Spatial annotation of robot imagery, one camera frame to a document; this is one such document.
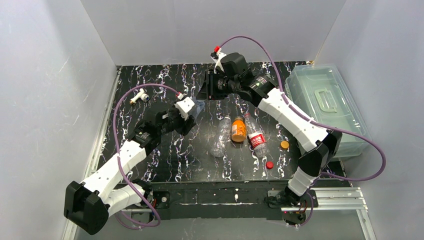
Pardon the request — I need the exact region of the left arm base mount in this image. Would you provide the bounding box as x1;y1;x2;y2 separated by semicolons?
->
130;190;171;229

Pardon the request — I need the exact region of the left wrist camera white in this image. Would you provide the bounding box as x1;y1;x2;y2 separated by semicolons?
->
174;94;195;121

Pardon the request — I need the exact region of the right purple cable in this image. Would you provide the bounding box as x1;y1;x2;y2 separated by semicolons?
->
213;35;387;228

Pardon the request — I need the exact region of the red bottle cap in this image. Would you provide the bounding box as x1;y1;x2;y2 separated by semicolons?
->
265;161;274;170

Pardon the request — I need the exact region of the orange bottle cap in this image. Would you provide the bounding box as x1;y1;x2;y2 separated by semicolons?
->
280;140;290;150

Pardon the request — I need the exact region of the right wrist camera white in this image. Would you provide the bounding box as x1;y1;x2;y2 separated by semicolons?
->
210;46;226;74

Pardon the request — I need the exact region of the clear plastic storage box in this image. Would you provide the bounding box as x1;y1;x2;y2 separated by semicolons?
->
285;64;371;139

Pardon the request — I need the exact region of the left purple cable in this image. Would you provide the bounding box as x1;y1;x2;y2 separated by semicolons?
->
112;83;186;231

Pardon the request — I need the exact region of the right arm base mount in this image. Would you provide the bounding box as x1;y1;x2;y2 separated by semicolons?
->
264;190;319;228

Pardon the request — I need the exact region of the purple cable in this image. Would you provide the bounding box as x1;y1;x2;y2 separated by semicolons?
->
112;83;186;231
213;35;387;228

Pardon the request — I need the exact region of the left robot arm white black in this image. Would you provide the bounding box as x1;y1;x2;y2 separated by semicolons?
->
64;105;198;235

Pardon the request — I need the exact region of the orange juice bottle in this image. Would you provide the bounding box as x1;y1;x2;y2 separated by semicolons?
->
231;116;247;143

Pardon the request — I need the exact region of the white pipe fitting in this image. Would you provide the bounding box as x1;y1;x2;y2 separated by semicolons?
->
129;88;150;105

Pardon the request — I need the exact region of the clear blue-tinted bottle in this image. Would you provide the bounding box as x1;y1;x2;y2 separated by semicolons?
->
191;97;206;119

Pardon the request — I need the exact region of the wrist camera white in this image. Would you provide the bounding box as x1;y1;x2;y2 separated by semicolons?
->
174;94;195;121
210;46;226;74

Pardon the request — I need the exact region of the red label water bottle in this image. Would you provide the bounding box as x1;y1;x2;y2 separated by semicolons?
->
244;112;269;158

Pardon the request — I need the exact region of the clear empty plastic bottle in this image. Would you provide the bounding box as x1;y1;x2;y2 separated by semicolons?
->
210;115;232;158

